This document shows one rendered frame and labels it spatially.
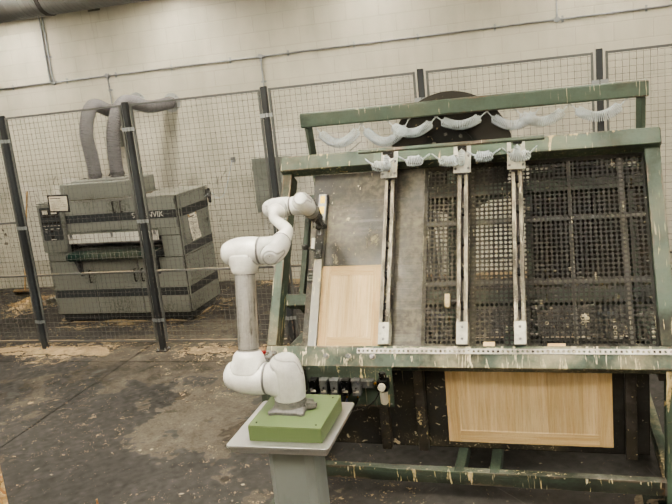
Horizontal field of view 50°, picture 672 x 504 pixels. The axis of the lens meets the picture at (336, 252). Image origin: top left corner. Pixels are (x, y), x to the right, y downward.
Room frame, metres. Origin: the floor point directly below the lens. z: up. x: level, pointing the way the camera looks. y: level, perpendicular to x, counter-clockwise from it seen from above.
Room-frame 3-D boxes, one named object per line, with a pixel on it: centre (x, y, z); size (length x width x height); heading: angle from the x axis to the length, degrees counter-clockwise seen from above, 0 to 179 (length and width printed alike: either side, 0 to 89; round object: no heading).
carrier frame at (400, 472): (4.29, -0.79, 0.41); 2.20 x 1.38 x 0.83; 73
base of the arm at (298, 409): (3.25, 0.27, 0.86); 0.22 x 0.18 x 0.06; 73
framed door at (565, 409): (3.75, -0.98, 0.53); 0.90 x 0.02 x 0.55; 73
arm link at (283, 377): (3.25, 0.30, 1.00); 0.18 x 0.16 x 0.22; 75
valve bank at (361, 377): (3.72, 0.02, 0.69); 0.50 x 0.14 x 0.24; 73
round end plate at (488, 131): (4.72, -0.82, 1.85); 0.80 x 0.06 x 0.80; 73
